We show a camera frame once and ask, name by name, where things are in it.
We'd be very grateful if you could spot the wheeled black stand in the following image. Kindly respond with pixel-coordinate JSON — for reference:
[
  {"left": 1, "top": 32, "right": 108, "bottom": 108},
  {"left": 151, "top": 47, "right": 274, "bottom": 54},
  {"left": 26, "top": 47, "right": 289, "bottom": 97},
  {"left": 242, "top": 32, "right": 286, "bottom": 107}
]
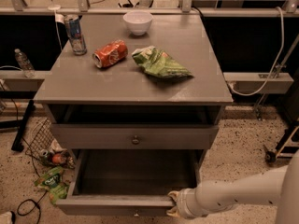
[{"left": 263, "top": 121, "right": 299, "bottom": 163}]

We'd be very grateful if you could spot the blue energy drink can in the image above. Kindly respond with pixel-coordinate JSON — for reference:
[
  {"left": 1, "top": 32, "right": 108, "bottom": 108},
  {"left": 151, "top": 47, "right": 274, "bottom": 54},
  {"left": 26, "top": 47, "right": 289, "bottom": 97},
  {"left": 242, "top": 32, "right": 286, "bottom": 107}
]
[{"left": 64, "top": 15, "right": 87, "bottom": 55}]

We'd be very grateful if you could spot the grey drawer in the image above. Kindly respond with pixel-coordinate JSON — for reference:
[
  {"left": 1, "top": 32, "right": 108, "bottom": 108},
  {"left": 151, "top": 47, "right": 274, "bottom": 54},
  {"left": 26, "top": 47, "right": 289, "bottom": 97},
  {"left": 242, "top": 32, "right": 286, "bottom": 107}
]
[
  {"left": 57, "top": 149, "right": 201, "bottom": 217},
  {"left": 50, "top": 124, "right": 219, "bottom": 149}
]

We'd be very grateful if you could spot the green chip bag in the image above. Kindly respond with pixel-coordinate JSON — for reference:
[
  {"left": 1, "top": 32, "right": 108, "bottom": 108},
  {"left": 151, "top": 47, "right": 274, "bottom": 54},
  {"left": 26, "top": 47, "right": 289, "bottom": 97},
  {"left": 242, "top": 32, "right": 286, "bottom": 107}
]
[{"left": 132, "top": 46, "right": 192, "bottom": 78}]

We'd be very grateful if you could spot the black cable on floor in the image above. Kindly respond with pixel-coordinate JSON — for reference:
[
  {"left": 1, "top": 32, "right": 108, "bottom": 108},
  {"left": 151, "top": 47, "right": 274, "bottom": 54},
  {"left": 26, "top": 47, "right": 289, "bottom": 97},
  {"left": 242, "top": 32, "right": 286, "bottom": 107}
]
[{"left": 16, "top": 137, "right": 48, "bottom": 224}]

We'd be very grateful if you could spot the clear plastic water bottle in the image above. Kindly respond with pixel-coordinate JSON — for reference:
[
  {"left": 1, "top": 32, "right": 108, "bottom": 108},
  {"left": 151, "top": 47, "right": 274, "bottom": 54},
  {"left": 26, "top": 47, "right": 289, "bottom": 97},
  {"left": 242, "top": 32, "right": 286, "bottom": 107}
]
[{"left": 14, "top": 49, "right": 36, "bottom": 78}]

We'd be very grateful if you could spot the green snack bag on floor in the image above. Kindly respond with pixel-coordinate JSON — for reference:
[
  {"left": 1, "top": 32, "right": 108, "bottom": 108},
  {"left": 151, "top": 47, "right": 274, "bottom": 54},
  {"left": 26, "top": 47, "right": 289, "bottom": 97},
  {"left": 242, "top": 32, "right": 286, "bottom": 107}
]
[{"left": 34, "top": 166, "right": 69, "bottom": 205}]

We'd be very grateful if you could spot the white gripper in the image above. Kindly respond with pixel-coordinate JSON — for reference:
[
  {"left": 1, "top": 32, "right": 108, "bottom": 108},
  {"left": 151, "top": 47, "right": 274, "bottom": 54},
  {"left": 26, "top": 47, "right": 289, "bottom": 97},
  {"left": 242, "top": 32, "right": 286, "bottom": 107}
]
[{"left": 166, "top": 188, "right": 208, "bottom": 219}]

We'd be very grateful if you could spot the wire basket with trash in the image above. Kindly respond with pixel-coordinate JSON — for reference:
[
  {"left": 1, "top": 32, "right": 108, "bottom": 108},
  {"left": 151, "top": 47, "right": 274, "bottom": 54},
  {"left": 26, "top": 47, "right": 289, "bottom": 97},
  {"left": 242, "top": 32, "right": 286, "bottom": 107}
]
[{"left": 25, "top": 119, "right": 75, "bottom": 169}]

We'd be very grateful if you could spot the white bowl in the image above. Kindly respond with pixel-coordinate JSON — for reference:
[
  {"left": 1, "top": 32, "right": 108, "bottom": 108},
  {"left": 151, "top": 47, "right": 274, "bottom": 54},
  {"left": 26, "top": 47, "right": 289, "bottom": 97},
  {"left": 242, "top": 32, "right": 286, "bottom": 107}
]
[{"left": 123, "top": 10, "right": 153, "bottom": 35}]

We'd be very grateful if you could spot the crushed orange soda can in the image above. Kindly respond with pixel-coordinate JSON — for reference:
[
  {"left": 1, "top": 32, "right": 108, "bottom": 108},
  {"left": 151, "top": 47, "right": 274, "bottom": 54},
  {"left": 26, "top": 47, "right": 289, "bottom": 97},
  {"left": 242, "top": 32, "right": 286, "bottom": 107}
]
[{"left": 93, "top": 40, "right": 128, "bottom": 68}]

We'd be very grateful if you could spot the white cable at right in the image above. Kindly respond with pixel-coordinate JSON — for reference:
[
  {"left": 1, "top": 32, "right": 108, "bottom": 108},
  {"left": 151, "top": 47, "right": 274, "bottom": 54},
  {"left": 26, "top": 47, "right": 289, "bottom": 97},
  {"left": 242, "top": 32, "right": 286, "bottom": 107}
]
[{"left": 227, "top": 6, "right": 286, "bottom": 97}]

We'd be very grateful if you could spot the black bar on floor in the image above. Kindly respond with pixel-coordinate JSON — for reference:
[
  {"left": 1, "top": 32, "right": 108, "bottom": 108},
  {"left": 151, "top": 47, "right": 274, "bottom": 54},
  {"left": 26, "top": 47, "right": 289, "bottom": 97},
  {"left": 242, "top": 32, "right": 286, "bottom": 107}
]
[{"left": 11, "top": 100, "right": 34, "bottom": 152}]

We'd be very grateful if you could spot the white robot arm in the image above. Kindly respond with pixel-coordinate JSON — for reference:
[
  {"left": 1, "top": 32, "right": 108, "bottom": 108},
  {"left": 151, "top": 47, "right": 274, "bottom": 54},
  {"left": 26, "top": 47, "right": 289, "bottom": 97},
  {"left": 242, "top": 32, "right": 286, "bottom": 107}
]
[{"left": 166, "top": 151, "right": 299, "bottom": 224}]

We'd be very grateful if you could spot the grey top drawer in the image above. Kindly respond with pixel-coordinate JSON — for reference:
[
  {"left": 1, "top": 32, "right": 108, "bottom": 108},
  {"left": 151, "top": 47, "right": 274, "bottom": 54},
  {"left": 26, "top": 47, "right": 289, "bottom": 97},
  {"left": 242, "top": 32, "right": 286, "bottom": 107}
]
[{"left": 50, "top": 124, "right": 219, "bottom": 149}]

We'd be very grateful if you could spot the grey drawer cabinet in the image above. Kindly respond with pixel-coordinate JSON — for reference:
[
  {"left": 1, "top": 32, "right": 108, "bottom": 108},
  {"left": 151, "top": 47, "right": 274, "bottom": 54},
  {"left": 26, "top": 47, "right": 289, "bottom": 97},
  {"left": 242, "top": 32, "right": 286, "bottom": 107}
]
[{"left": 33, "top": 13, "right": 234, "bottom": 196}]

